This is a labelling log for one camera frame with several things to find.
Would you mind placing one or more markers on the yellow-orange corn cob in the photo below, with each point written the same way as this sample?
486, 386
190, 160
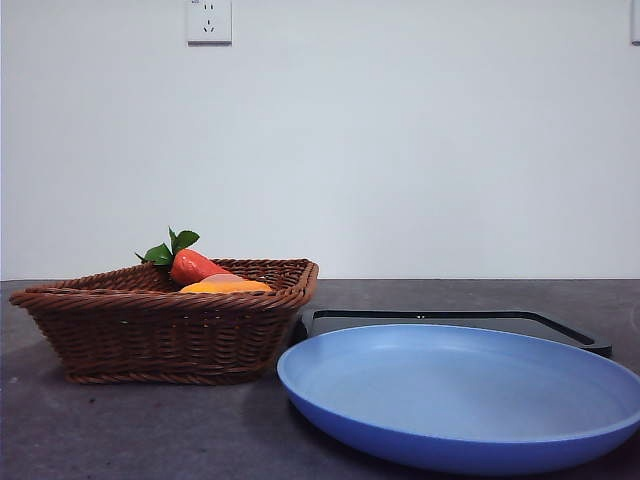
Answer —
225, 286

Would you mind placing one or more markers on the orange carrot with green leaves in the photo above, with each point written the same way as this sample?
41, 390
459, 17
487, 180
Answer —
192, 266

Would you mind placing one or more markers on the brown egg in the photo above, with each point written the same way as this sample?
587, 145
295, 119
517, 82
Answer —
220, 276

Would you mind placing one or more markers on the brown woven wicker basket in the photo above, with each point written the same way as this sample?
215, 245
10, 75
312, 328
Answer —
150, 330

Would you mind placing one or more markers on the black rectangular tray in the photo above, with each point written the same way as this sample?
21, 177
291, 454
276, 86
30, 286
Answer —
595, 346

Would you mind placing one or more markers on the white wall switch plate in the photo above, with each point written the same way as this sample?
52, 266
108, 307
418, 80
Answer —
635, 22

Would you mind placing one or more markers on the blue round plate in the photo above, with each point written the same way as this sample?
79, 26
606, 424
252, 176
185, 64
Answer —
450, 390

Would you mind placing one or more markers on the white wall power socket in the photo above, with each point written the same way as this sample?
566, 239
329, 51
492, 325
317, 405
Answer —
210, 22

